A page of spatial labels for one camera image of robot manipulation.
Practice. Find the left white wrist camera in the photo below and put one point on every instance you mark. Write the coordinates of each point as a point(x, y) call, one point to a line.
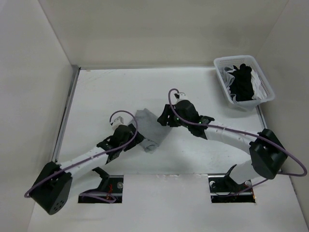
point(117, 122)

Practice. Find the grey tank top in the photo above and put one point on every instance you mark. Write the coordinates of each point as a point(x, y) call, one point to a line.
point(152, 131)

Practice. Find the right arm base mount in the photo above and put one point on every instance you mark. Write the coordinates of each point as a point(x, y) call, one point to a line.
point(225, 190)

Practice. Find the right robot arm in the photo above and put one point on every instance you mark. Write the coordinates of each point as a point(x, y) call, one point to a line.
point(266, 159)

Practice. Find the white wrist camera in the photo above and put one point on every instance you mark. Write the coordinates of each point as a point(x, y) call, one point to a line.
point(180, 96)
point(117, 122)

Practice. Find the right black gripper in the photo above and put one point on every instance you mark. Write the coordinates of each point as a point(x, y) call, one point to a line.
point(163, 118)

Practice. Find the white plastic basket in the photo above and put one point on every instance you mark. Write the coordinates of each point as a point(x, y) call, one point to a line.
point(248, 60)

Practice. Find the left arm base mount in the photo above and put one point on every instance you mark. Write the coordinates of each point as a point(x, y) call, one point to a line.
point(104, 189)

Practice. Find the metal table edge rail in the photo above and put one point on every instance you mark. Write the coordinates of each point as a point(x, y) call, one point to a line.
point(59, 139)

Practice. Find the white tank top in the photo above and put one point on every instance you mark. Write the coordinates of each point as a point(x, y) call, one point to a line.
point(258, 90)

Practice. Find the light grey garment in basket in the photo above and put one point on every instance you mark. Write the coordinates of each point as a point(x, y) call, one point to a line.
point(228, 77)

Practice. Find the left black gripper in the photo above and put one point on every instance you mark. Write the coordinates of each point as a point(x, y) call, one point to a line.
point(138, 139)

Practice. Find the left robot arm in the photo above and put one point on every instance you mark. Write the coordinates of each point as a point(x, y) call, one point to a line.
point(53, 186)

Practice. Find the black tank top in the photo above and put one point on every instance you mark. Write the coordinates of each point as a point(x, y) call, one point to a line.
point(241, 88)

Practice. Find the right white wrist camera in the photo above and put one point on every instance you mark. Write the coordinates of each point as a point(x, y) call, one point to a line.
point(180, 96)

